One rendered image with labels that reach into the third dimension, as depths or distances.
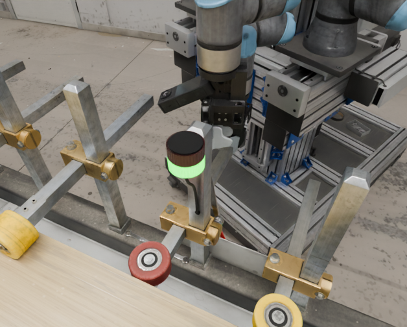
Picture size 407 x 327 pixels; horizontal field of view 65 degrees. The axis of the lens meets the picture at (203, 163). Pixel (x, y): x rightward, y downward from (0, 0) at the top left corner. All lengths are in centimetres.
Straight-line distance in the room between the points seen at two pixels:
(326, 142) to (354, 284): 80
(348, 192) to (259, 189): 120
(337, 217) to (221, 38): 33
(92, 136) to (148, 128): 171
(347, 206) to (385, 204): 161
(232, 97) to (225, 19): 15
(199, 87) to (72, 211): 59
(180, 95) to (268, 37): 35
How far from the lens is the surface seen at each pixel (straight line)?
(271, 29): 87
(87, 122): 67
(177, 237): 71
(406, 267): 192
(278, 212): 160
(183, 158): 47
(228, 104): 59
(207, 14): 52
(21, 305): 68
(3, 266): 74
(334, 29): 100
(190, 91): 59
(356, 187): 49
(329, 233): 58
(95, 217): 99
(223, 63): 55
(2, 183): 120
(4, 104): 86
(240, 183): 169
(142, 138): 230
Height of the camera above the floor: 146
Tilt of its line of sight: 45 degrees down
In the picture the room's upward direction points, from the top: straight up
